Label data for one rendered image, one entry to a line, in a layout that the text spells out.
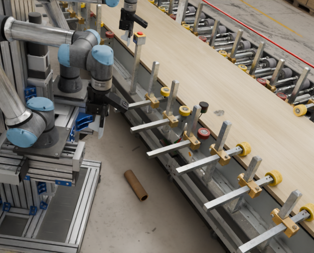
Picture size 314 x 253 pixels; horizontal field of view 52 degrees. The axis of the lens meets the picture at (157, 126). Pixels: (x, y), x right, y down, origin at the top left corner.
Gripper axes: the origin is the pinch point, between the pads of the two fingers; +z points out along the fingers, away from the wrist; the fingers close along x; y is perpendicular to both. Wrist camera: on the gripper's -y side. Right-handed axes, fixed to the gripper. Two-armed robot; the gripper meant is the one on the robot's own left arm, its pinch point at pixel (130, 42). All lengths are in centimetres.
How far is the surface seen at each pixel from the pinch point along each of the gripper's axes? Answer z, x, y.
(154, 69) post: 23.3, -13.1, -17.6
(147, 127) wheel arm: 47, 21, -19
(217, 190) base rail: 62, 54, -67
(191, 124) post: 35, 27, -45
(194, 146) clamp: 46, 35, -50
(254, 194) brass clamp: 36, 76, -78
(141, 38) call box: 11.4, -33.6, -5.2
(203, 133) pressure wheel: 41, 26, -55
